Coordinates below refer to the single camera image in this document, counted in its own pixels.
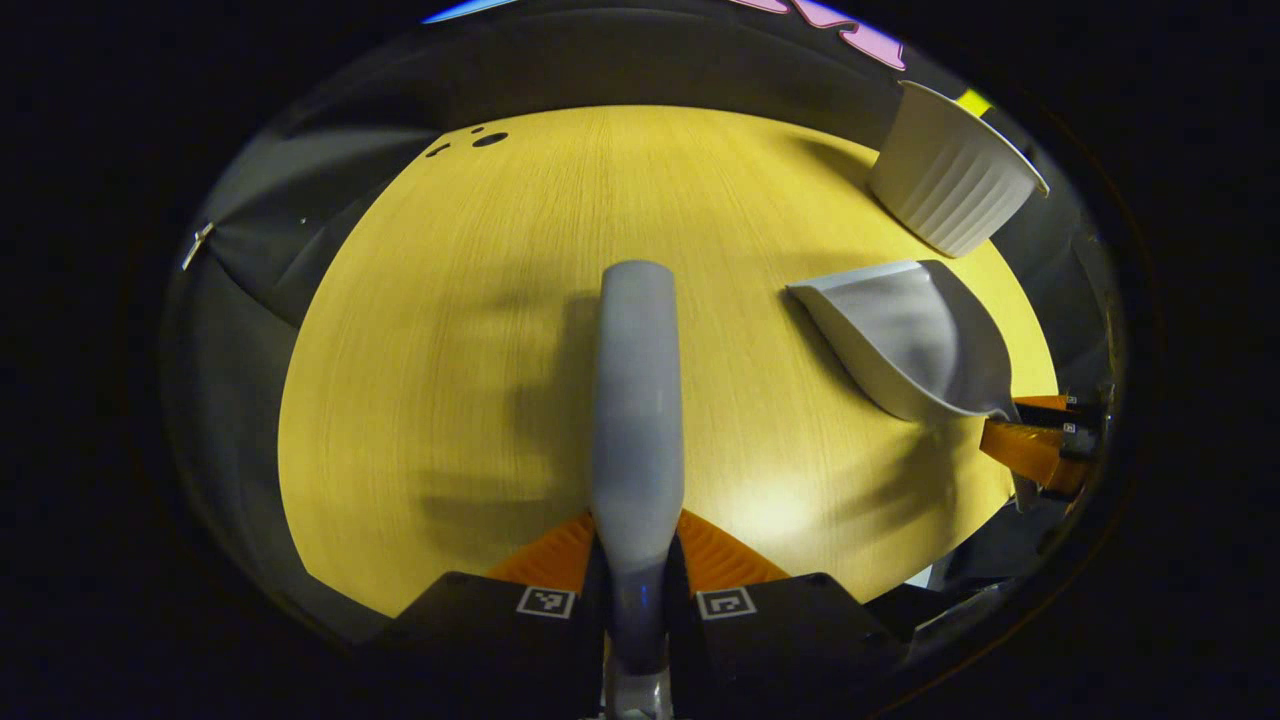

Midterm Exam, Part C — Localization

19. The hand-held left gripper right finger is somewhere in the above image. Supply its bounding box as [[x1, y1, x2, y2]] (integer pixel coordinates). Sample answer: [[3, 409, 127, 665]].
[[675, 508, 909, 717]]

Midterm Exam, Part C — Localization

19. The grey dustpan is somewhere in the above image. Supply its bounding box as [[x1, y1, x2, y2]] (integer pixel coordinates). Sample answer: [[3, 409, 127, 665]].
[[787, 259, 1019, 423]]

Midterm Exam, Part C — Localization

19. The small grey broom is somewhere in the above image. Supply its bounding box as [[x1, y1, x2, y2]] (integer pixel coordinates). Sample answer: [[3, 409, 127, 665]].
[[590, 260, 686, 719]]

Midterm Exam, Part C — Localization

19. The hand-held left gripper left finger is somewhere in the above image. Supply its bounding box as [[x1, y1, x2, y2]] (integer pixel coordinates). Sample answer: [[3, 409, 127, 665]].
[[375, 510, 611, 717]]

